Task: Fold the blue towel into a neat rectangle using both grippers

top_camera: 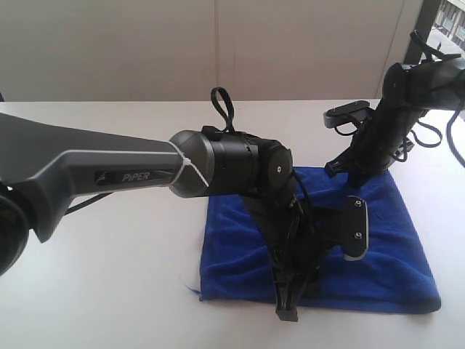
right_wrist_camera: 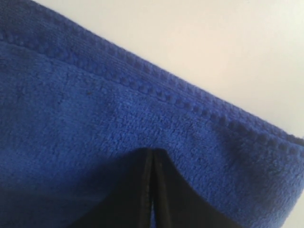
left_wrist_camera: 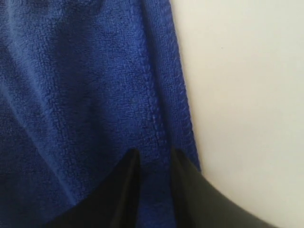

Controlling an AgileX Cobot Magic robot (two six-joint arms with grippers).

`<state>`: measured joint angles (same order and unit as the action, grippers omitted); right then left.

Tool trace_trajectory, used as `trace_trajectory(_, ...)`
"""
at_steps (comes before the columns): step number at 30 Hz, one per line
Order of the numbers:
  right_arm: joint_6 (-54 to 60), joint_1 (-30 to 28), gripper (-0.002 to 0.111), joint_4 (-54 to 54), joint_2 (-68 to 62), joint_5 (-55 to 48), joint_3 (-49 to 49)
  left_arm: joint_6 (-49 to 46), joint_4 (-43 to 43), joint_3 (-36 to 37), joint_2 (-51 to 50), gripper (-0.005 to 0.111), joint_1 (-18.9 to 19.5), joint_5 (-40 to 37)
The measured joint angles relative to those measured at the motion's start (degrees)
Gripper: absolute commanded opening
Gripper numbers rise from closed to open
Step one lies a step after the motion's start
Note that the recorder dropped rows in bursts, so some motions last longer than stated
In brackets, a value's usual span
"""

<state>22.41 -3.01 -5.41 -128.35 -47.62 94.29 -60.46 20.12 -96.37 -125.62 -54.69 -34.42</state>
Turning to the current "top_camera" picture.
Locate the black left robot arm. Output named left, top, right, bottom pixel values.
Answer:
left=1, top=114, right=352, bottom=321

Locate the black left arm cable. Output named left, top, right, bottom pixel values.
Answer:
left=209, top=86, right=237, bottom=134

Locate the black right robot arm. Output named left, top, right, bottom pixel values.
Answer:
left=323, top=57, right=464, bottom=188

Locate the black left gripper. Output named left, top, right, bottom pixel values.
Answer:
left=243, top=193, right=348, bottom=322

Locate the blue towel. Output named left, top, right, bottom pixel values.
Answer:
left=199, top=167, right=441, bottom=314

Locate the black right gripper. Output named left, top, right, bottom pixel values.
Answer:
left=324, top=137, right=396, bottom=188

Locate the dark window frame post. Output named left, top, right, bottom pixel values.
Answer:
left=403, top=0, right=441, bottom=64

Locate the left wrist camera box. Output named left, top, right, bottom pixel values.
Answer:
left=341, top=196, right=369, bottom=262

